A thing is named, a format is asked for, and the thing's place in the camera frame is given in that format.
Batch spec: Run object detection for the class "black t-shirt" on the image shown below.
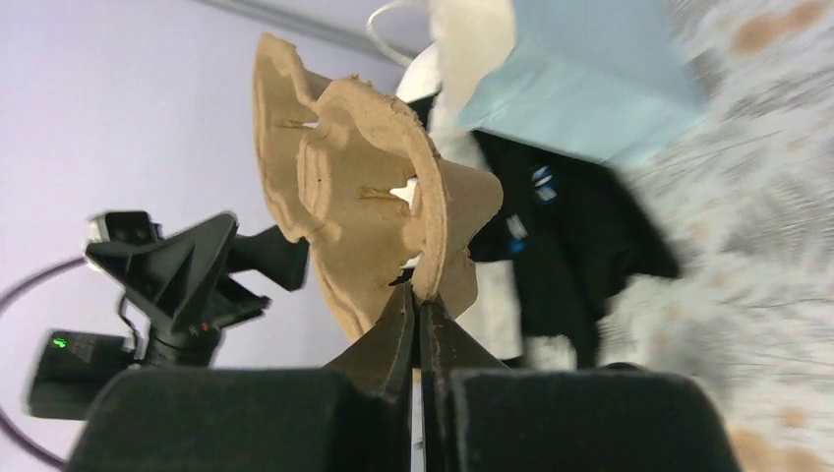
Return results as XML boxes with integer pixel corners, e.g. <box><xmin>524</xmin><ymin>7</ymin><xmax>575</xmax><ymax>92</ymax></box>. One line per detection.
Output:
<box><xmin>468</xmin><ymin>131</ymin><xmax>682</xmax><ymax>369</ymax></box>

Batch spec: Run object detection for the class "floral patterned table mat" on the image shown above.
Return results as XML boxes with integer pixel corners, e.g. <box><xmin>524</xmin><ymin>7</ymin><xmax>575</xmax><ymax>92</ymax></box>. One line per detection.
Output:
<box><xmin>604</xmin><ymin>0</ymin><xmax>833</xmax><ymax>471</ymax></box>

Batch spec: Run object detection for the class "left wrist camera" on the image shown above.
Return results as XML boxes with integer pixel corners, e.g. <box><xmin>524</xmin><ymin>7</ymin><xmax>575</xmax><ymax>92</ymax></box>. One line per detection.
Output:
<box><xmin>87</xmin><ymin>210</ymin><xmax>161</xmax><ymax>245</ymax></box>

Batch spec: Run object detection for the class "light blue paper bag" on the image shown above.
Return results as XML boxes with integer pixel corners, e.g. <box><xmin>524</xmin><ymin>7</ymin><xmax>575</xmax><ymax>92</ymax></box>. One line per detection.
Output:
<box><xmin>364</xmin><ymin>0</ymin><xmax>711</xmax><ymax>171</ymax></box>

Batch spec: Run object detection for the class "black white checkered blanket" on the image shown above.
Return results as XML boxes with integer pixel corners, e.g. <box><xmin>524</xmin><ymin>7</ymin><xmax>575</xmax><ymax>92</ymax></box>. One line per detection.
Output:
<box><xmin>395</xmin><ymin>44</ymin><xmax>576</xmax><ymax>370</ymax></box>

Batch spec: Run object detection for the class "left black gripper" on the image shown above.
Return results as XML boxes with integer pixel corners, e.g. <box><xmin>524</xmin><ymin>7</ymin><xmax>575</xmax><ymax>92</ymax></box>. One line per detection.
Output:
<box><xmin>85</xmin><ymin>212</ymin><xmax>309</xmax><ymax>368</ymax></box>

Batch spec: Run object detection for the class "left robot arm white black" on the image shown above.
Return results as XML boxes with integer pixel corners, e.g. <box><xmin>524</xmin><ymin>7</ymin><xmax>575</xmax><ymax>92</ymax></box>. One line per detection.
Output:
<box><xmin>28</xmin><ymin>210</ymin><xmax>309</xmax><ymax>420</ymax></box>

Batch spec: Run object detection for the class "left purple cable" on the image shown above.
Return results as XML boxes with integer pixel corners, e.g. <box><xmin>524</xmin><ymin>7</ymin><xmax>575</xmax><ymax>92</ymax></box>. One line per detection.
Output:
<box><xmin>0</xmin><ymin>255</ymin><xmax>89</xmax><ymax>470</ymax></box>

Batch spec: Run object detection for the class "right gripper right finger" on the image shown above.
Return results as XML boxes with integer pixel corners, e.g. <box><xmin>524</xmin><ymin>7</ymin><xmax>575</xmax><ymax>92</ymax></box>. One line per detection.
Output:
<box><xmin>420</xmin><ymin>302</ymin><xmax>740</xmax><ymax>471</ymax></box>

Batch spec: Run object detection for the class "brown cardboard cup carrier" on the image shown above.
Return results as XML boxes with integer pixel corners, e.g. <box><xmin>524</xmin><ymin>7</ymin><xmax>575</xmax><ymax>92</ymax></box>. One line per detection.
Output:
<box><xmin>253</xmin><ymin>33</ymin><xmax>503</xmax><ymax>340</ymax></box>

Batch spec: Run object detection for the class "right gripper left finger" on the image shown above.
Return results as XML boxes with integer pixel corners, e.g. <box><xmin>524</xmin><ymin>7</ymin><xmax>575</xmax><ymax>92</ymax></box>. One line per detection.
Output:
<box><xmin>67</xmin><ymin>285</ymin><xmax>415</xmax><ymax>471</ymax></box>

